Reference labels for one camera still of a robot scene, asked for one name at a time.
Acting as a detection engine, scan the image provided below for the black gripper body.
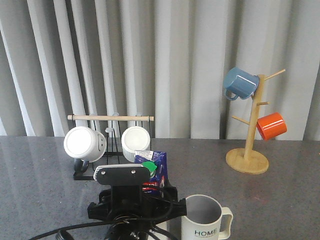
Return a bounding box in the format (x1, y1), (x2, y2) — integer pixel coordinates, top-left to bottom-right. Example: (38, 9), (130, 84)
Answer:
(87, 185), (187, 240)

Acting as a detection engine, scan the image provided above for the blue enamel mug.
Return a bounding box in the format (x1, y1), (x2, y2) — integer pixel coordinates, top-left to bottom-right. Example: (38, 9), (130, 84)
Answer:
(223, 67), (260, 101)

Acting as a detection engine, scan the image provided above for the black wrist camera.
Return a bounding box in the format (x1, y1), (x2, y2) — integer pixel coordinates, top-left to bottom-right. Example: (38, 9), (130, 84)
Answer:
(93, 163), (150, 187)

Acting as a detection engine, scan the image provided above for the grey pleated curtain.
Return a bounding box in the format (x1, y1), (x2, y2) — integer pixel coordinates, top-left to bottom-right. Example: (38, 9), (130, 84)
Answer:
(0, 0), (320, 141)

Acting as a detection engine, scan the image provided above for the wooden mug tree stand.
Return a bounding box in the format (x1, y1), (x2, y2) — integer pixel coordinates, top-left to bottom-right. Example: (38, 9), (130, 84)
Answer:
(225, 69), (286, 175)

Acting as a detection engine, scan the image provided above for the white smiley face mug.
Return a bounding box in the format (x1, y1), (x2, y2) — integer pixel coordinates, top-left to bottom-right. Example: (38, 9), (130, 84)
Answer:
(63, 126), (107, 163)

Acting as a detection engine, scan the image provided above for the black wire mug rack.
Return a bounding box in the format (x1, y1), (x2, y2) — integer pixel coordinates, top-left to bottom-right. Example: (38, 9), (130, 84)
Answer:
(67, 114), (155, 181)

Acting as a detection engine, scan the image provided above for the black cable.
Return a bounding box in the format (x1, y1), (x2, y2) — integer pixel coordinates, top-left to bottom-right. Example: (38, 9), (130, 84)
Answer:
(27, 221), (180, 240)

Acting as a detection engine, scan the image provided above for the white ribbed mug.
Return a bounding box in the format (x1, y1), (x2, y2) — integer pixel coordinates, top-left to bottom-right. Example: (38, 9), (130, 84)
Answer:
(121, 126), (151, 163)

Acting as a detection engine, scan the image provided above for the orange enamel mug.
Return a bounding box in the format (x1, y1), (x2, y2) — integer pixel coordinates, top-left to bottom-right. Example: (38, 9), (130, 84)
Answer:
(256, 112), (288, 141)

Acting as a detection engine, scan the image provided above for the blue Pascual milk carton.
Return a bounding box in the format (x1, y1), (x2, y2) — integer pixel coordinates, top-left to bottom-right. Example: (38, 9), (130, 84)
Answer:
(133, 149), (169, 240)

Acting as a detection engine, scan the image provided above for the pale green HOME mug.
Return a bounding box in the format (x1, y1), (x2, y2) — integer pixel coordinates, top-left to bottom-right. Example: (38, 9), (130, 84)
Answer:
(181, 194), (234, 240)

